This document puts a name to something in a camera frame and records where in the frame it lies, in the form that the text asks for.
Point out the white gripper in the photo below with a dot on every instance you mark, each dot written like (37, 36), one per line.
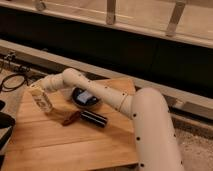
(40, 98)

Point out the dark bottle with red neck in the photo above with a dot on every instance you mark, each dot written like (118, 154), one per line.
(88, 116)

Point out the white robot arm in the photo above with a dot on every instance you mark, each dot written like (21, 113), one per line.
(155, 139)

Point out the black object at left edge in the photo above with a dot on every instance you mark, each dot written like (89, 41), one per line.
(7, 123)

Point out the wooden board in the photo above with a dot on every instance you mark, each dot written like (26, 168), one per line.
(40, 143)

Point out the light blue sponge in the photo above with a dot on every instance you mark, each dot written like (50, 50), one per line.
(84, 97)

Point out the black round bowl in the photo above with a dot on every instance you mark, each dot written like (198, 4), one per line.
(90, 103)

